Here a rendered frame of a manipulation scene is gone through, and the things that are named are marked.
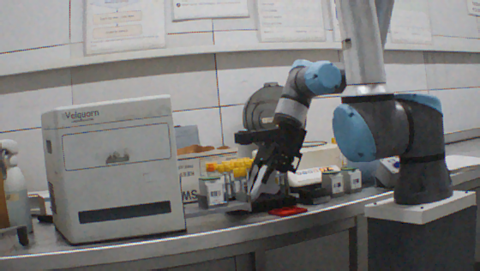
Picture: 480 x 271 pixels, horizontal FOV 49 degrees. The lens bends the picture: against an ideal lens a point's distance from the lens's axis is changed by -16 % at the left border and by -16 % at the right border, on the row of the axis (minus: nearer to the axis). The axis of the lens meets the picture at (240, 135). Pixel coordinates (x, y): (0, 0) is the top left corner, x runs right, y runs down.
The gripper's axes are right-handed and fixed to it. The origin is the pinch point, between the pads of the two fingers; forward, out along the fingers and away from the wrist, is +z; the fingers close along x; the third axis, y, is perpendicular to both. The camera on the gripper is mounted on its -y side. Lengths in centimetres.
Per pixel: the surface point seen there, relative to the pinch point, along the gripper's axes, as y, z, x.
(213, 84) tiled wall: 4, -35, 59
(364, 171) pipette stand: 35.1, -19.6, 6.5
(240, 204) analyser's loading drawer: -3.3, 3.1, -3.1
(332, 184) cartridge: 22.1, -11.2, 1.7
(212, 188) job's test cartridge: -10.9, 2.2, -2.4
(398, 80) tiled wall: 79, -76, 59
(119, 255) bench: -27.9, 24.6, -8.5
